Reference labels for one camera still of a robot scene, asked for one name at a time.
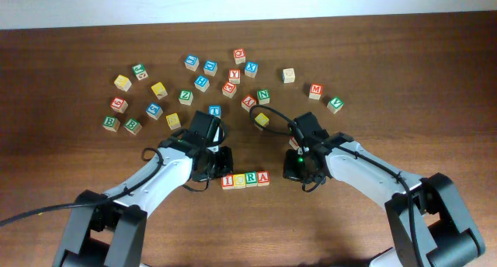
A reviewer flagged blue H wooden block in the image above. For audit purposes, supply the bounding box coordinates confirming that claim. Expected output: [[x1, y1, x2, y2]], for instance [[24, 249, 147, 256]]
[[194, 75, 210, 92]]

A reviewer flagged green B block left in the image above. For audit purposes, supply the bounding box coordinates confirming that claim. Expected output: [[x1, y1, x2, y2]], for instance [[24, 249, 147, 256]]
[[103, 116, 120, 132]]

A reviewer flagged yellow block centre left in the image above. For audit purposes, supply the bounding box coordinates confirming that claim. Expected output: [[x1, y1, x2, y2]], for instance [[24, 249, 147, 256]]
[[166, 113, 181, 130]]

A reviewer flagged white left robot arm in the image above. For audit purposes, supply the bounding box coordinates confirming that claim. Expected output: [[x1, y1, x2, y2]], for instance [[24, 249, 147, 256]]
[[53, 111, 233, 266]]

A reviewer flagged green V wooden block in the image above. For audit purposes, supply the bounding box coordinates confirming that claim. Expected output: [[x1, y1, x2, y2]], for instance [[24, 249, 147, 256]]
[[327, 96, 344, 114]]

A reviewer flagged green Z wooden block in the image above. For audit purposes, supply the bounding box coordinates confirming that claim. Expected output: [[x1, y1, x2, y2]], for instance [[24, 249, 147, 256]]
[[179, 90, 193, 106]]

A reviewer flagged yellow wooden block near R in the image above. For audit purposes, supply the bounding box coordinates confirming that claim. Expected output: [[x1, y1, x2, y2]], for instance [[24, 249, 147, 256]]
[[254, 113, 269, 130]]

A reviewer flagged red C wooden block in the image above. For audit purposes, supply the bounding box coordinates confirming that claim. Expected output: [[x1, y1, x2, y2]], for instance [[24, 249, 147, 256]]
[[233, 48, 246, 64]]

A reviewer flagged red Y block upper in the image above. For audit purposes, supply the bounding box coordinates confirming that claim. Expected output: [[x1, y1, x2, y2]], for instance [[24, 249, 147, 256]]
[[228, 69, 241, 84]]

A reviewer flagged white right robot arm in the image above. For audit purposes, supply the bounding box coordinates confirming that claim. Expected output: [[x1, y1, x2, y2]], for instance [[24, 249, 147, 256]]
[[283, 113, 486, 266]]

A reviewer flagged red Y block lower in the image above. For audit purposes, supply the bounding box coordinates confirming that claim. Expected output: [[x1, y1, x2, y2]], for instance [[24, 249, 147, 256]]
[[241, 95, 257, 112]]

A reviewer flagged green N wooden block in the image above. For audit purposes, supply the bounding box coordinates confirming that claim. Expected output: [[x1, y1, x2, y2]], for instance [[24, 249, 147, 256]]
[[257, 89, 270, 105]]

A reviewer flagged yellow block upper middle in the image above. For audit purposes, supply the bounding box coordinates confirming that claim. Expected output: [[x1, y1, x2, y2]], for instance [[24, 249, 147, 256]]
[[151, 82, 168, 99]]

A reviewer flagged blue D wooden block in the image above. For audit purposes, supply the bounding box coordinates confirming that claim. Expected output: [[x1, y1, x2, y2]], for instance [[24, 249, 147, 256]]
[[203, 60, 217, 76]]

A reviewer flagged green J wooden block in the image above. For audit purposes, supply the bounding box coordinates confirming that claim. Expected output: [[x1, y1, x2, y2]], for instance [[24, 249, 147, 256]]
[[132, 64, 148, 81]]

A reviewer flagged green R wooden block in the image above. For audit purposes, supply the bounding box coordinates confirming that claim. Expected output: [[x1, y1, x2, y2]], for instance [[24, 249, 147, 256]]
[[245, 172, 258, 187]]

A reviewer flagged red E wooden block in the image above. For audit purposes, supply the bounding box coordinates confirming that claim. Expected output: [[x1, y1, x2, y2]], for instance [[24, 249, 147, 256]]
[[221, 81, 237, 99]]

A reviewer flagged red A wooden block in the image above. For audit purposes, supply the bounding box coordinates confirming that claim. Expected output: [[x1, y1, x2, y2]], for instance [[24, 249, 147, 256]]
[[256, 171, 270, 186]]

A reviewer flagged red 3 wooden block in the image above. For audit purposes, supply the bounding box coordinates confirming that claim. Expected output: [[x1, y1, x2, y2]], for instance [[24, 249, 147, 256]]
[[289, 137, 299, 150]]

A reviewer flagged red I wooden block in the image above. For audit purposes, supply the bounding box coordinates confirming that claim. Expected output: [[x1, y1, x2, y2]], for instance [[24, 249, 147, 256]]
[[221, 175, 235, 190]]

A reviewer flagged blue X wooden block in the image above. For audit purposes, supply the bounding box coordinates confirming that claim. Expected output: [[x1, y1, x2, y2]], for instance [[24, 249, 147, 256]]
[[245, 61, 259, 78]]

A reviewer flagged red y block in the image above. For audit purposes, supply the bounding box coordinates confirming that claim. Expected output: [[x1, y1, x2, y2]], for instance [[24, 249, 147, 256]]
[[228, 69, 241, 84], [241, 95, 257, 112]]

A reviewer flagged yellow block far left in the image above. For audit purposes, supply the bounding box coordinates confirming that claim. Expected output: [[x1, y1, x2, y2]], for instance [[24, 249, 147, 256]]
[[113, 75, 132, 92]]

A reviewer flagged green b block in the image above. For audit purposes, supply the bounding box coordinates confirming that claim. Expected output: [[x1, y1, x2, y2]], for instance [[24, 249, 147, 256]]
[[103, 116, 120, 132], [123, 118, 142, 135]]

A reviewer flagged green B block right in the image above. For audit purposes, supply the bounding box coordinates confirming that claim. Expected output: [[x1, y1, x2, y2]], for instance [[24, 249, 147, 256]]
[[123, 118, 142, 135]]

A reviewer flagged plain wooden block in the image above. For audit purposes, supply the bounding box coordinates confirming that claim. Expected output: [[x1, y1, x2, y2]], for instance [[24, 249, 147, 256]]
[[282, 68, 296, 83]]

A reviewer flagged yellow O wooden block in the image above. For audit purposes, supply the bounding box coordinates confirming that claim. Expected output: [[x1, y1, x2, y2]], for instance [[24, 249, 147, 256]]
[[233, 173, 246, 189]]

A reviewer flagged red 6 wooden block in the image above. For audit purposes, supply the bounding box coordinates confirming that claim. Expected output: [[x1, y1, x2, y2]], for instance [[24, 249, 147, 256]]
[[110, 97, 128, 113]]

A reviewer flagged blue T wooden block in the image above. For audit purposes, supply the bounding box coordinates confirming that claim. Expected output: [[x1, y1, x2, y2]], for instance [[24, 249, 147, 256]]
[[208, 106, 221, 118]]

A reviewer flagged red M wooden block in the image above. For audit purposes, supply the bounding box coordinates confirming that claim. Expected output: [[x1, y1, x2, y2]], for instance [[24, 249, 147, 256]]
[[309, 84, 323, 100]]

